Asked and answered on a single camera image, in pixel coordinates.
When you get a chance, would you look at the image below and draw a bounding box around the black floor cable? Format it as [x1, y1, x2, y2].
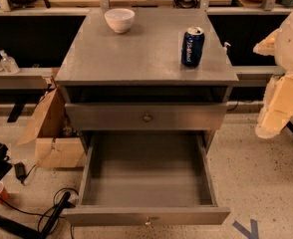
[0, 187, 80, 239]

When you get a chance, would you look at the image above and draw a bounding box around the white ceramic bowl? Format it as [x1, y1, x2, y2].
[105, 8, 136, 33]

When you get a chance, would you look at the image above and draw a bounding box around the closed grey top drawer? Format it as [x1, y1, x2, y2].
[66, 104, 227, 130]

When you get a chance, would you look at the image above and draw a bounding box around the brown cardboard box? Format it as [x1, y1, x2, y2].
[18, 88, 86, 168]

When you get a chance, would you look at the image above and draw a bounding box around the blue pepsi can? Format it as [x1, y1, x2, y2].
[181, 27, 205, 68]

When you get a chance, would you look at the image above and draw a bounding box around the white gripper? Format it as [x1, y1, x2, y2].
[253, 30, 293, 139]

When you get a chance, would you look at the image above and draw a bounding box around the small white pump bottle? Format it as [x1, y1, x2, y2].
[223, 42, 231, 54]

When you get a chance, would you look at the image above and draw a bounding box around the grey drawer cabinet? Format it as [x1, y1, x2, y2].
[56, 8, 238, 146]

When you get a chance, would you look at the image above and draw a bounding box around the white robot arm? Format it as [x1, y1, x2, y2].
[253, 11, 293, 138]

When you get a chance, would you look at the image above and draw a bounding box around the black power adapter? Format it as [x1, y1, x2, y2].
[14, 162, 26, 180]

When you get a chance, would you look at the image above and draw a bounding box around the open grey middle drawer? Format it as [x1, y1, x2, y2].
[65, 132, 230, 226]

